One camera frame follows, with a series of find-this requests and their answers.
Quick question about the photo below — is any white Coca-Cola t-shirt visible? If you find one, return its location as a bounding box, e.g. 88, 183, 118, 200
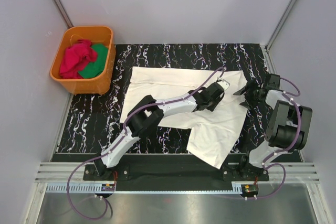
120, 67, 247, 169

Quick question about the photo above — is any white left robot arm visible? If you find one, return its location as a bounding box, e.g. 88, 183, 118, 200
95, 82, 226, 180

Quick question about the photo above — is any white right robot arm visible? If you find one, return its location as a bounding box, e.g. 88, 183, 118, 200
234, 74, 313, 180

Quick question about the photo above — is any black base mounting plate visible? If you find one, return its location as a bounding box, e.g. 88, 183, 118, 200
83, 154, 269, 182

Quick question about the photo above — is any right electronics board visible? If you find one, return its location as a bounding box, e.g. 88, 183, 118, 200
242, 184, 259, 197

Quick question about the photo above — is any electronics board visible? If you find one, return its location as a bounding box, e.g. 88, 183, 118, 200
101, 184, 116, 191
242, 184, 259, 197

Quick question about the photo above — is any green t-shirt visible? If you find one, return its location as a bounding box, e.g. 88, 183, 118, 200
78, 44, 109, 79

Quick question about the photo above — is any black marbled table mat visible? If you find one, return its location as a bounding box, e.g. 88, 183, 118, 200
56, 44, 271, 154

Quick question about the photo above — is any orange plastic basket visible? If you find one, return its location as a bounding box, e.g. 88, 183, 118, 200
50, 26, 116, 94

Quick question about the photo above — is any left electronics board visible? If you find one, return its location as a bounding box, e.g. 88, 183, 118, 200
101, 184, 116, 191

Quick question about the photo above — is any red t-shirt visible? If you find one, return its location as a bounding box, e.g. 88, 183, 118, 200
59, 39, 97, 79

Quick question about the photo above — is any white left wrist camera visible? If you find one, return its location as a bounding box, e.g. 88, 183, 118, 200
216, 78, 230, 92

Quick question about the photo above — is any white slotted cable duct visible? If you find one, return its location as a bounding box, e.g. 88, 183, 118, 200
46, 183, 242, 195

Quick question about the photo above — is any aluminium frame rail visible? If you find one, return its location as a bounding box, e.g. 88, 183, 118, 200
35, 162, 319, 184

